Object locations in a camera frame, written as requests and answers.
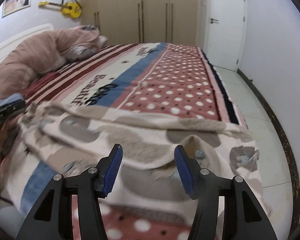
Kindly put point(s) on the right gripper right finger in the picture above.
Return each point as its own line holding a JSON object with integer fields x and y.
{"x": 244, "y": 217}

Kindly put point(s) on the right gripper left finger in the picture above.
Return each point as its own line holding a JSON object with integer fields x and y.
{"x": 51, "y": 215}

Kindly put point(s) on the cream patterned pajama pants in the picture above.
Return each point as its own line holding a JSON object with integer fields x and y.
{"x": 57, "y": 138}

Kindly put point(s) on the light blue folded garment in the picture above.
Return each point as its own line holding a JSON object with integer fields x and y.
{"x": 12, "y": 100}

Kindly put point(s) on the dark red folded garment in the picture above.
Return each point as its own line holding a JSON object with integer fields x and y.
{"x": 37, "y": 85}

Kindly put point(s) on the pink striped duvet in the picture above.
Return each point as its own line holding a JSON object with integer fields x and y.
{"x": 47, "y": 52}

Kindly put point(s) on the white headboard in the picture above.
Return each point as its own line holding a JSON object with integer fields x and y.
{"x": 10, "y": 44}

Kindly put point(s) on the yellow ukulele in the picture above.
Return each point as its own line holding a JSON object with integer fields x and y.
{"x": 69, "y": 8}

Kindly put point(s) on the striped polka dot bed blanket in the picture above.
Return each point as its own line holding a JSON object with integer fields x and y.
{"x": 155, "y": 78}

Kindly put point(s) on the wooden wardrobe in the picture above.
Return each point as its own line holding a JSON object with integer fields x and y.
{"x": 143, "y": 21}

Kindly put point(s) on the white door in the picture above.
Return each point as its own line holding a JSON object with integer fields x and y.
{"x": 225, "y": 40}

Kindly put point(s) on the framed wall picture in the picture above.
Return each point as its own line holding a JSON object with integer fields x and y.
{"x": 12, "y": 6}

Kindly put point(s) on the black door handle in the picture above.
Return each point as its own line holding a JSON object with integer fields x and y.
{"x": 213, "y": 21}

